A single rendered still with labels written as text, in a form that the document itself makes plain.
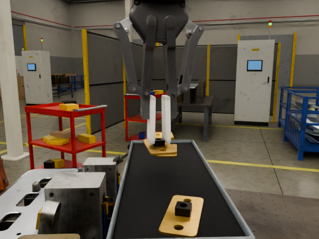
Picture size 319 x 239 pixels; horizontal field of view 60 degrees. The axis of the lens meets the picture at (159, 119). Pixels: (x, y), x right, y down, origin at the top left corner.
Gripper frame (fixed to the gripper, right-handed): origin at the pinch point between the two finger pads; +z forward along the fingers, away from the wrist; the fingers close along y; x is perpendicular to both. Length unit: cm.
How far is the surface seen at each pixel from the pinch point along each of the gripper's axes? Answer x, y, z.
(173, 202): 10.4, 0.3, 8.4
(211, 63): -677, -281, -27
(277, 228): -49, -58, 54
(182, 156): -7.4, -5.9, 8.6
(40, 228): -2.4, 18.5, 17.3
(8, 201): -29.2, 31.8, 24.6
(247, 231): 18.0, -5.1, 8.1
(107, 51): -537, -1, -45
